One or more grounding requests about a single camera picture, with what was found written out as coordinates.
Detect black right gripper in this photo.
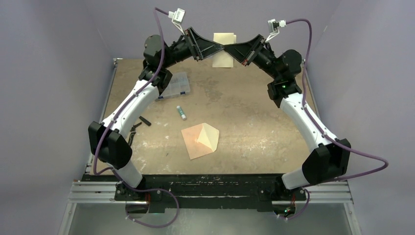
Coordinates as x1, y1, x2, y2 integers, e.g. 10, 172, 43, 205
224, 35, 281, 81

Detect green white glue stick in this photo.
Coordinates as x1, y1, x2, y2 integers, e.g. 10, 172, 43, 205
176, 106, 187, 120

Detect black pliers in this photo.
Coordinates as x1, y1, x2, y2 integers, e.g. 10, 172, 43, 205
127, 122, 142, 146

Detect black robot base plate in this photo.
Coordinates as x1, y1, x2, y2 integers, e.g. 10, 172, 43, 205
81, 174, 307, 214

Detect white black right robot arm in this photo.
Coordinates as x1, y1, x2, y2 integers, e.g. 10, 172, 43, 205
224, 35, 350, 199

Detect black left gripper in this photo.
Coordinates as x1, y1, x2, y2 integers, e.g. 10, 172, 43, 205
161, 27, 224, 70

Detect clear plastic organizer box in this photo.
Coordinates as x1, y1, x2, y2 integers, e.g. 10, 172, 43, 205
156, 71, 191, 101

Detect aluminium frame rail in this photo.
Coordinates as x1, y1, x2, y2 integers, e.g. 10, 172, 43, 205
67, 182, 353, 205

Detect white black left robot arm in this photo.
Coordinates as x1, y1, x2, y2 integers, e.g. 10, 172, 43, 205
88, 27, 224, 200

